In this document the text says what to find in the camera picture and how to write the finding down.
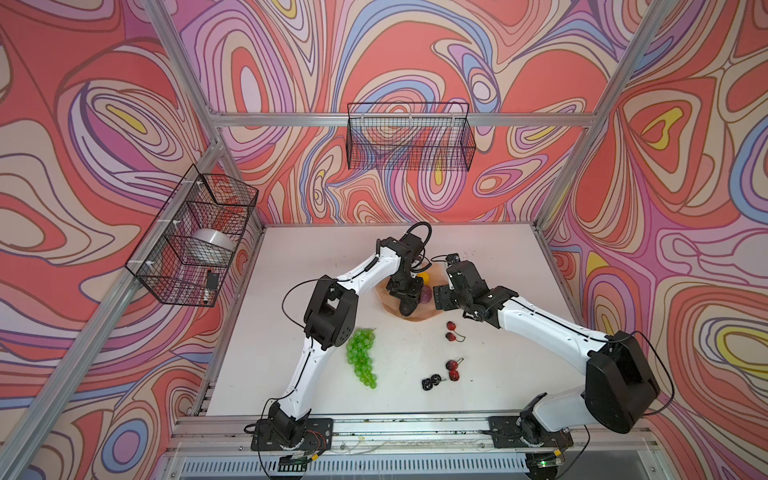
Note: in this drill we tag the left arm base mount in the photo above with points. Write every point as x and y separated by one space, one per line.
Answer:
308 436

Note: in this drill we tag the black wire basket left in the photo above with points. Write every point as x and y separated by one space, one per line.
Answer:
177 269

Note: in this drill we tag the red cherry pair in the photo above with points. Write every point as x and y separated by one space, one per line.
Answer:
452 335
452 367

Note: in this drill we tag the black wire basket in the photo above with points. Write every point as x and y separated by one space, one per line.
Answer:
410 136
177 269

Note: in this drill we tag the purple round fruit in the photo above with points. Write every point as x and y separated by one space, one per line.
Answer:
426 295

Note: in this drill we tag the yellow pear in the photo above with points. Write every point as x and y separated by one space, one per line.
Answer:
423 278

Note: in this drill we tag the black cherry pair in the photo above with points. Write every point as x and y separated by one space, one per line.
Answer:
431 382

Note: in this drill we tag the black wire basket back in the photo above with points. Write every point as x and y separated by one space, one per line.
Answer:
410 136

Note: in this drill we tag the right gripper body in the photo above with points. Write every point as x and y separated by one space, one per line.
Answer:
450 299

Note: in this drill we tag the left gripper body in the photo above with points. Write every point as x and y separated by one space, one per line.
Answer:
406 286

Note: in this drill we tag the white tape roll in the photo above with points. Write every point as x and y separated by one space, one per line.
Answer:
214 237

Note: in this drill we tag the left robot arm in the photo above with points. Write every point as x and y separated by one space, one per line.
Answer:
330 317

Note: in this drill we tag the dark avocado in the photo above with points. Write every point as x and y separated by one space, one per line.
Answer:
408 306

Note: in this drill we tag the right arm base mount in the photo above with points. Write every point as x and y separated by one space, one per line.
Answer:
517 432

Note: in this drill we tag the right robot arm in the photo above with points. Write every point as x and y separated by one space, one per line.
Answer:
619 385

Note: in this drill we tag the aluminium front rail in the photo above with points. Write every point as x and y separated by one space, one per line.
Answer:
356 434

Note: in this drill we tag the green grape bunch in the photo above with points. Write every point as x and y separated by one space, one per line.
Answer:
358 355

